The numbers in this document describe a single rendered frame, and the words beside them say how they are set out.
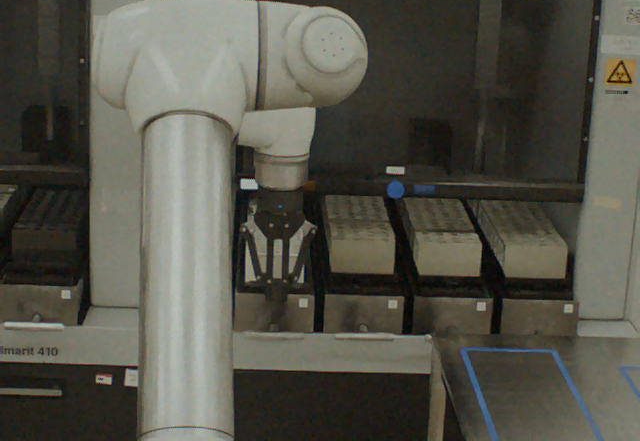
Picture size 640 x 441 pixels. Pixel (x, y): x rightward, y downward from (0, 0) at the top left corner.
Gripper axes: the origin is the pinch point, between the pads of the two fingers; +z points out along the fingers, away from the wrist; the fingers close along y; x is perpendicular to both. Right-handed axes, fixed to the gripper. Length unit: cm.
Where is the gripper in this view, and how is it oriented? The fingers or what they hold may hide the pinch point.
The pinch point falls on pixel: (276, 301)
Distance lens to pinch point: 225.1
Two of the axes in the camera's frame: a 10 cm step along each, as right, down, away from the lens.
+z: -0.4, 9.6, 2.7
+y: -10.0, -0.3, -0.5
